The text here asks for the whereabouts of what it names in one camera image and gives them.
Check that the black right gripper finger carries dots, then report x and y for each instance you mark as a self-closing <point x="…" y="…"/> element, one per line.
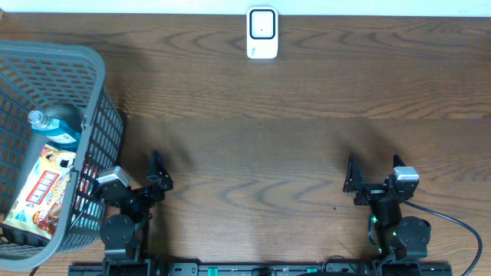
<point x="354" y="181"/>
<point x="397" y="161"/>

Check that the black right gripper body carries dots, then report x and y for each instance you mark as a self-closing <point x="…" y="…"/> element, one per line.
<point x="371" y="192"/>

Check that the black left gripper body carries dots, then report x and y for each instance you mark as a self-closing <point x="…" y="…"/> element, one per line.
<point x="144" y="195"/>

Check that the yellow snack bag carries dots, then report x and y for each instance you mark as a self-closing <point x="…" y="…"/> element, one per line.
<point x="38" y="205"/>

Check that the blue mouthwash bottle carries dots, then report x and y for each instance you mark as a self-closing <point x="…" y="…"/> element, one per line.
<point x="58" y="131"/>

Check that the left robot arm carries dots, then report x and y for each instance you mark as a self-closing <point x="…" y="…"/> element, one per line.
<point x="126" y="234"/>

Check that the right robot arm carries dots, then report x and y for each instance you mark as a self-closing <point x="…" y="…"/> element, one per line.
<point x="399" y="238"/>

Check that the white barcode scanner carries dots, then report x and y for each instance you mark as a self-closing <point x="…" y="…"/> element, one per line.
<point x="262" y="32"/>

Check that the grey plastic shopping basket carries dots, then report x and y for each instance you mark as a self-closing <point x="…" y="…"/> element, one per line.
<point x="63" y="81"/>

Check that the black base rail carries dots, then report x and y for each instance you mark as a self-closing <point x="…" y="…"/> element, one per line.
<point x="333" y="267"/>

